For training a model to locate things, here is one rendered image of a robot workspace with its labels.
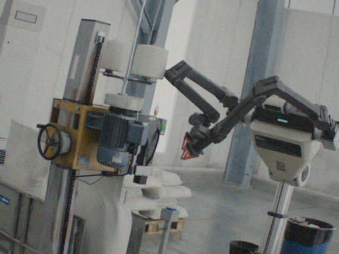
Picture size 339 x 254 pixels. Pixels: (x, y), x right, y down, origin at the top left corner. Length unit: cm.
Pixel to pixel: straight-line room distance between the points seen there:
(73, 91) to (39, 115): 514
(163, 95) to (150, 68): 695
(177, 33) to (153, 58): 702
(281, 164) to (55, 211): 123
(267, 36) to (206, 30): 170
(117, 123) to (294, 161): 98
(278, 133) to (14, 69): 429
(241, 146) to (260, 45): 196
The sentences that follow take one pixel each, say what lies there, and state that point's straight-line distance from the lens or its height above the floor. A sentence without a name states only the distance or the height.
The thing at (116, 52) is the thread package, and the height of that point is 163.
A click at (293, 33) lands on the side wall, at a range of 1204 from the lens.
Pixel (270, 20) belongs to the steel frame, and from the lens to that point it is 1204.
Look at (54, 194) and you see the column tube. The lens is 316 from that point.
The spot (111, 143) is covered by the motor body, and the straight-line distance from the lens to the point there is 298.
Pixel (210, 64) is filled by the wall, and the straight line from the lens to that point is 1096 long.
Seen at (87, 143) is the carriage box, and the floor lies 116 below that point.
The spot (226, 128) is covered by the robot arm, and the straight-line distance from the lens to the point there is 309.
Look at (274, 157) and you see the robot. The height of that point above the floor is 126.
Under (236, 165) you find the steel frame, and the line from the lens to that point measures 1202.
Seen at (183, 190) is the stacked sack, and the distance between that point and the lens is 686.
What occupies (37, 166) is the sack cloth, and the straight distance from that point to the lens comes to 387.
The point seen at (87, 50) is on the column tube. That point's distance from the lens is 308.
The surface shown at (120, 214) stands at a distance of 340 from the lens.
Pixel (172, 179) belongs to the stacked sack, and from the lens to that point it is 682.
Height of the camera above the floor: 149
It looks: 3 degrees down
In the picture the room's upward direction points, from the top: 12 degrees clockwise
